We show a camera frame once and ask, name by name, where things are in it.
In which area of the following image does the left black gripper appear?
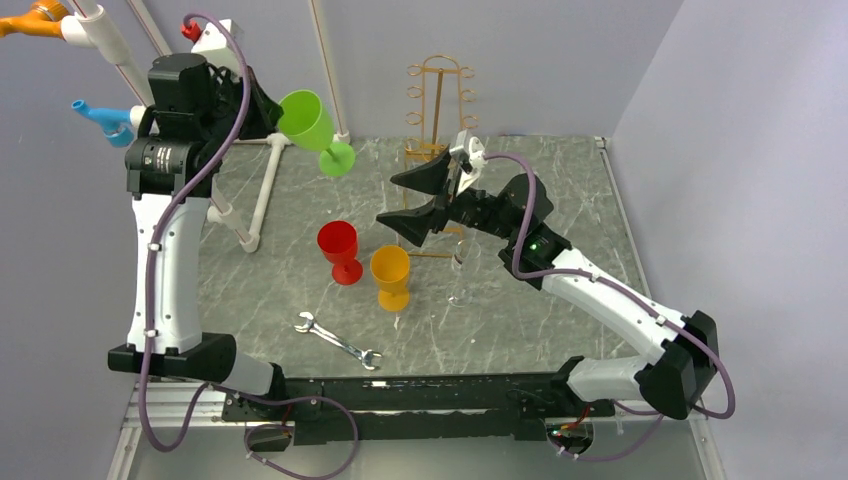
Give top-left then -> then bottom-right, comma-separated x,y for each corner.
199,65 -> 284,151

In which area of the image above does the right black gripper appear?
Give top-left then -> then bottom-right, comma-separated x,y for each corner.
376,146 -> 519,248

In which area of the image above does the green plastic wine glass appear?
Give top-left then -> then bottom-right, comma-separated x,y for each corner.
278,89 -> 356,177

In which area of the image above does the clear wine glass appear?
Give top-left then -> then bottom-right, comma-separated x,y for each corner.
448,239 -> 481,308

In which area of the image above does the orange plastic wine glass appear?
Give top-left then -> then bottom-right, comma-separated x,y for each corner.
370,245 -> 410,312

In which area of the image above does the red plastic wine glass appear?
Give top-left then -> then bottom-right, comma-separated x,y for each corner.
316,220 -> 363,286

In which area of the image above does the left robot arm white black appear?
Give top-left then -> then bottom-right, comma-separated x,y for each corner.
107,53 -> 288,420

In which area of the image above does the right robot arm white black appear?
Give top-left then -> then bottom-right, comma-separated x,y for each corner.
377,147 -> 737,420

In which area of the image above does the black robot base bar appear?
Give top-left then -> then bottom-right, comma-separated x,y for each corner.
221,372 -> 615,446

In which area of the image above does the blue pipe fitting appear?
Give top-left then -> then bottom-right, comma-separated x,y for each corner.
71,99 -> 134,148

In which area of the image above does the silver open-end wrench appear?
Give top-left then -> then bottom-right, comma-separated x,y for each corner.
294,311 -> 383,371

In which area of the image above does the orange pipe fitting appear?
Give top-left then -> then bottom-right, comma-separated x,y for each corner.
1,0 -> 70,39

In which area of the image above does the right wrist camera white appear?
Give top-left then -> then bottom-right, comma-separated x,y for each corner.
449,130 -> 487,197

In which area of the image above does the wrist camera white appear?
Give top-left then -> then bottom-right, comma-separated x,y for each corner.
180,20 -> 242,79
449,130 -> 487,197

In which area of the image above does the gold wire wine glass rack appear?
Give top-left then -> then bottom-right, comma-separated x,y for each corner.
397,54 -> 482,259

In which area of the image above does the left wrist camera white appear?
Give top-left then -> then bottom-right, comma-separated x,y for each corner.
180,20 -> 242,79

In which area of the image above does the white PVC pipe frame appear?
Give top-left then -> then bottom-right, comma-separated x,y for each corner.
60,1 -> 350,253

